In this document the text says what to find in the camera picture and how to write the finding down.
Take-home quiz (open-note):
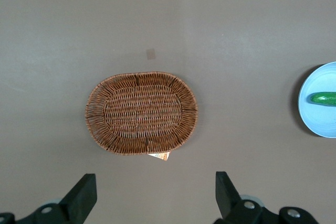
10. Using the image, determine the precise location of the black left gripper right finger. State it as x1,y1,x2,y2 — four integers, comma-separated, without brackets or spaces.
214,171,319,224

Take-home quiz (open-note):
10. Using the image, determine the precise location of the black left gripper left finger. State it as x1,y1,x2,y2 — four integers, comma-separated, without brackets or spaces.
0,173,98,224

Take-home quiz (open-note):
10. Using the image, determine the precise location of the orange paper tag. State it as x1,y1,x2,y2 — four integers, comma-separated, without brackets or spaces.
148,152,171,162

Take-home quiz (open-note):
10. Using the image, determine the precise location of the brown wicker basket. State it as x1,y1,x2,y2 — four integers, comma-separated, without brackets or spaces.
85,71,198,156

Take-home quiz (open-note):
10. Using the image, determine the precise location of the light blue plate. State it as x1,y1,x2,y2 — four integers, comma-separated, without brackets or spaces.
298,61,336,138

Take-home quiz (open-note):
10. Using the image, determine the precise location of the green cucumber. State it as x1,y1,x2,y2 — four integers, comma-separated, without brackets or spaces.
310,92,336,107

